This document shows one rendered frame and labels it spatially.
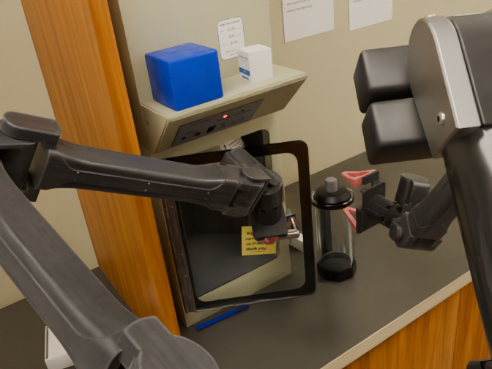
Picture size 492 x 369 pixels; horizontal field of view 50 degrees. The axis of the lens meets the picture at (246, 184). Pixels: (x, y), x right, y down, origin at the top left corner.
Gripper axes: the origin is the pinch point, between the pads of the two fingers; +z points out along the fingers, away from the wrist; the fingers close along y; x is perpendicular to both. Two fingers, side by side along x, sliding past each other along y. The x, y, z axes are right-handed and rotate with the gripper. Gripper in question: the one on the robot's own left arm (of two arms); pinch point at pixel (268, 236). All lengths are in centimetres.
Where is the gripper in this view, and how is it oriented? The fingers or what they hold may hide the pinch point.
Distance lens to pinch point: 110.8
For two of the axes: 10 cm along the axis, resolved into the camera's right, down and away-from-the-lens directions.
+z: 0.6, 5.9, 8.1
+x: 9.9, -1.3, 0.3
